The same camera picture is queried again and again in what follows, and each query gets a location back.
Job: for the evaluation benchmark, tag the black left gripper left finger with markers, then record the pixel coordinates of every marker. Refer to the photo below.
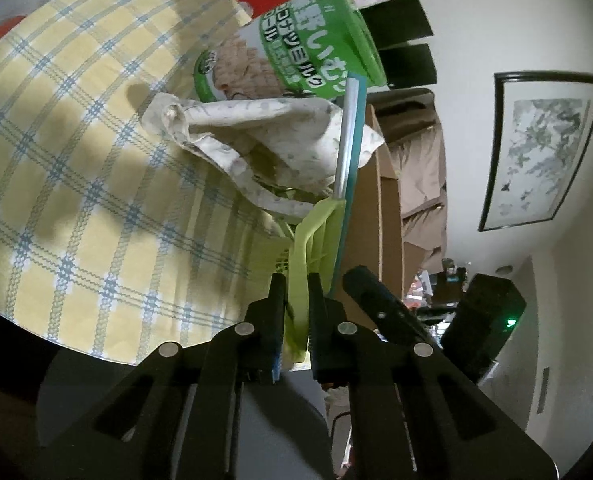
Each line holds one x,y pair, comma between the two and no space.
264,345

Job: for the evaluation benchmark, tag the framed ink painting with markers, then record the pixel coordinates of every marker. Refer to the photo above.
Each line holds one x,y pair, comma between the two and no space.
543,122

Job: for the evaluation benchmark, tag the right black speaker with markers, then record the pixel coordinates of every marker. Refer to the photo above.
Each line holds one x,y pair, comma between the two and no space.
408,66

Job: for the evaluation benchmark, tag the yellow blue plaid tablecloth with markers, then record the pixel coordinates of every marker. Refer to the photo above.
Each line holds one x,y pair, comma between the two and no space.
112,239

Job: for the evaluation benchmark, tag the green snack canister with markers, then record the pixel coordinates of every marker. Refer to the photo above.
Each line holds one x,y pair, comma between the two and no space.
300,48

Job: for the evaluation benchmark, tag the cardboard storage box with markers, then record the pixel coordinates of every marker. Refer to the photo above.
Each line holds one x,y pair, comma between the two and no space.
374,236

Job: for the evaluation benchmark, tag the left black speaker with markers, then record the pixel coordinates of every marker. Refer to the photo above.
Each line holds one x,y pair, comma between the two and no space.
392,23

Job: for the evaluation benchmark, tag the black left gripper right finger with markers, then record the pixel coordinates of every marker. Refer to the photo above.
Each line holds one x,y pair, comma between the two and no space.
326,345

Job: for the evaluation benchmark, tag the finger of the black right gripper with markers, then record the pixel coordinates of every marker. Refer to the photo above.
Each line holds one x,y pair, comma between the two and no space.
392,318

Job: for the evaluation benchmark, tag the brown sofa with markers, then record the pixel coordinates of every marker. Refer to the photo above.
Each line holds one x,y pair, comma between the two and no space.
413,133

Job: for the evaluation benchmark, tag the black speaker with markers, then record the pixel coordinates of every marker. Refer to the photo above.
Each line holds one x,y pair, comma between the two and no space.
408,66
392,23

